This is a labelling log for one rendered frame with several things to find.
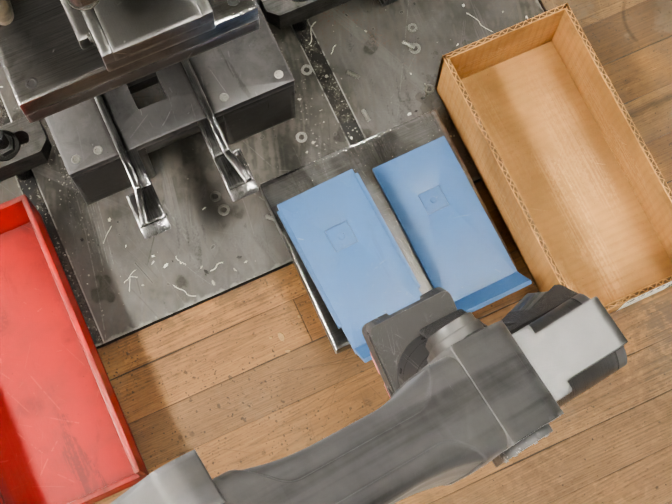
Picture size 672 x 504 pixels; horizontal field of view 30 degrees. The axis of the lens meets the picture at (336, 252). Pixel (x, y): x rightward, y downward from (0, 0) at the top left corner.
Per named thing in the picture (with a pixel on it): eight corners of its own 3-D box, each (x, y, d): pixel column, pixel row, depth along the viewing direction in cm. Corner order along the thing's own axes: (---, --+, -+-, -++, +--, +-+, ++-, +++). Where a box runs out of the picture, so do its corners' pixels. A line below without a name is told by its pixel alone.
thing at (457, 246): (453, 326, 105) (457, 319, 102) (371, 170, 109) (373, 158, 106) (526, 291, 106) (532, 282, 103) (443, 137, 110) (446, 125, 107)
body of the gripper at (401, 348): (439, 282, 91) (476, 305, 84) (489, 400, 94) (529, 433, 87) (361, 322, 90) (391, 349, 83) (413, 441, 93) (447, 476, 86)
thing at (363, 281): (363, 369, 100) (365, 362, 97) (277, 206, 104) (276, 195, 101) (440, 330, 101) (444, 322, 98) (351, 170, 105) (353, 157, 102)
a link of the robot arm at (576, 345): (554, 281, 88) (587, 236, 76) (625, 385, 86) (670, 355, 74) (415, 367, 86) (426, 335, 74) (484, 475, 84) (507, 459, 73)
